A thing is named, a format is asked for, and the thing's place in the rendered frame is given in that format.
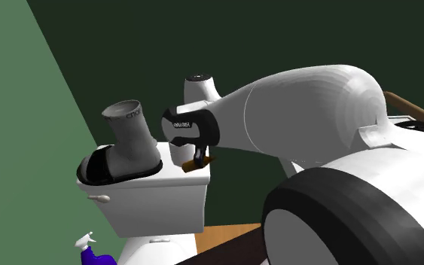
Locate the short brown cylinder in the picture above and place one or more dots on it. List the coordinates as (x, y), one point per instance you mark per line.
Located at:
(189, 166)

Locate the brown wooden rod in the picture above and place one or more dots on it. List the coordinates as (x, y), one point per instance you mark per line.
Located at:
(410, 106)

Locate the blue spray bottle white nozzle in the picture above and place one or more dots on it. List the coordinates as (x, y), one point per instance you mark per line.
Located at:
(93, 257)

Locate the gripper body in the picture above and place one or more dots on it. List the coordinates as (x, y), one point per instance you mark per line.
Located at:
(199, 157)

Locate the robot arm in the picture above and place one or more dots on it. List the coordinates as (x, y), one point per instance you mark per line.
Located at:
(307, 117)

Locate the white toilet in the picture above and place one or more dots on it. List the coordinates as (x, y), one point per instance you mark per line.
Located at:
(160, 209)

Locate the grey sock in black sandal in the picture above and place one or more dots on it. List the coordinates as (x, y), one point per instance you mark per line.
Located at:
(131, 146)

